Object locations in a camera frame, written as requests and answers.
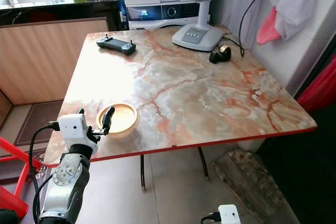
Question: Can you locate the pink cloth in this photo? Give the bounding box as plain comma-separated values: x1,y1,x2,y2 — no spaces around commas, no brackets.
256,6,285,46

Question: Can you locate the white washing machine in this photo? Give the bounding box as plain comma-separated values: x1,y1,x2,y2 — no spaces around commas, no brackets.
121,1,205,30

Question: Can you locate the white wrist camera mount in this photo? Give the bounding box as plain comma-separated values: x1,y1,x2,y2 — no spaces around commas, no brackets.
217,204,243,224
57,113,98,156

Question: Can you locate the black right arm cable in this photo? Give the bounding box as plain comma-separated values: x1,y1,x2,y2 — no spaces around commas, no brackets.
201,212,220,224

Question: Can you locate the patterned floor mat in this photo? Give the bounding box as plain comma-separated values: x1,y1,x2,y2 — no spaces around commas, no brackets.
26,148,53,219

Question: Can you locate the black handheld controller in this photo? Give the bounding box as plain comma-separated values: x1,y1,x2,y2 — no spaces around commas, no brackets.
96,35,137,56

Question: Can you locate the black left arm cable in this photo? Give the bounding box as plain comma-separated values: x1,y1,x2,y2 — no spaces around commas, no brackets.
27,122,61,224

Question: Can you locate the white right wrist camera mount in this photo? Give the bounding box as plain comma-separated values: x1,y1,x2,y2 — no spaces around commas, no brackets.
217,204,243,224

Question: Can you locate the black tape dispenser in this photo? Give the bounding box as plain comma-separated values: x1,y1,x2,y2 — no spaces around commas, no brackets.
208,44,233,65

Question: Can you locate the black metal table leg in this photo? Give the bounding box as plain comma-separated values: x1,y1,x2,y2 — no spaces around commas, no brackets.
139,154,147,191
197,146,210,182

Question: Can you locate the brown floor mat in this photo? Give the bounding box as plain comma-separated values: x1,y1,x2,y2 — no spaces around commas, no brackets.
14,100,68,147

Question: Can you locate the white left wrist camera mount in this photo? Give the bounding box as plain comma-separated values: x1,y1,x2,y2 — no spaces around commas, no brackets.
57,113,98,156

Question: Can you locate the wooden cabinet black counter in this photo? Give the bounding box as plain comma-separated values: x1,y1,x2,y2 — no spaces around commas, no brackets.
0,1,121,106

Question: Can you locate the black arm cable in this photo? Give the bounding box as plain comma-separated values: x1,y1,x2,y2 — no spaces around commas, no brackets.
201,212,220,224
27,122,61,224

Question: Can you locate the white desk fan black grille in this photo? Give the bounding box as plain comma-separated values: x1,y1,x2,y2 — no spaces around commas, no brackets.
166,0,243,52

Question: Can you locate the black fan power cable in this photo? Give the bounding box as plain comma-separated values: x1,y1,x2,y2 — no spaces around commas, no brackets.
222,0,281,58

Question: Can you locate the round wooden bowl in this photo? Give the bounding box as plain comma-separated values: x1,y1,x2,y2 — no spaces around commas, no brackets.
96,102,139,136

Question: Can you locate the brown stone slab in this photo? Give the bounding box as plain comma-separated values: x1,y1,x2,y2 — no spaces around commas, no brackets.
209,147,301,224

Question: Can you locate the red plastic chair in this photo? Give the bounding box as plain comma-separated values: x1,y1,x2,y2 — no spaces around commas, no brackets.
0,137,33,220

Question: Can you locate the red fabric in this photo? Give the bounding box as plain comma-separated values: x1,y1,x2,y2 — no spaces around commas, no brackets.
296,51,336,113

